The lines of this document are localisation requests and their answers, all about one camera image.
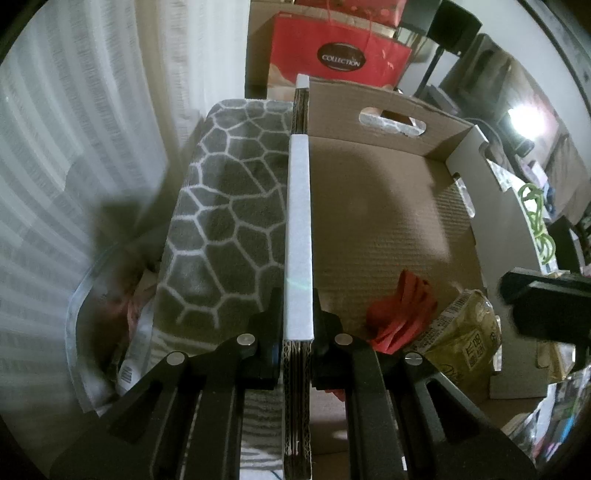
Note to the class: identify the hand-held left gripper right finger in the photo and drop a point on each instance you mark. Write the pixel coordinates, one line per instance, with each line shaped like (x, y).
(323, 346)

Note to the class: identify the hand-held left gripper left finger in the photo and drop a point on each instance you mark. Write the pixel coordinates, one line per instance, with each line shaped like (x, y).
(270, 344)

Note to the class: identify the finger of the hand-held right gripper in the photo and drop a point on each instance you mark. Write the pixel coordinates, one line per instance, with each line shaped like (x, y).
(517, 284)

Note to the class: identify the gold snack packet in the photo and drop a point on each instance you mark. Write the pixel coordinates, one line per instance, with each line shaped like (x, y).
(466, 341)

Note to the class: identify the brown cardboard box white rim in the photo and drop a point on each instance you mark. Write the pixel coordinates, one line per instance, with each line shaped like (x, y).
(392, 207)

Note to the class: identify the black stand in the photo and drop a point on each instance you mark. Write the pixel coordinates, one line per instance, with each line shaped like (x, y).
(565, 244)

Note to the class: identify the white paper packet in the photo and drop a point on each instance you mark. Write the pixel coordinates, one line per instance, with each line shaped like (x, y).
(134, 360)

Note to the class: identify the grey white patterned blanket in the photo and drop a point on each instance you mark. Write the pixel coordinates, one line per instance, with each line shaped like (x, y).
(221, 207)

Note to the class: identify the clear plastic bag with items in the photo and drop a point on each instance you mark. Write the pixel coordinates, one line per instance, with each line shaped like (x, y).
(76, 332)

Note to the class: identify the red gift bag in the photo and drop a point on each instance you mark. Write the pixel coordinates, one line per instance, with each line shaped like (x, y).
(300, 46)

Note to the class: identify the red gift box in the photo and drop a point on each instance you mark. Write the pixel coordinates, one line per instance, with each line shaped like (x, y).
(351, 9)

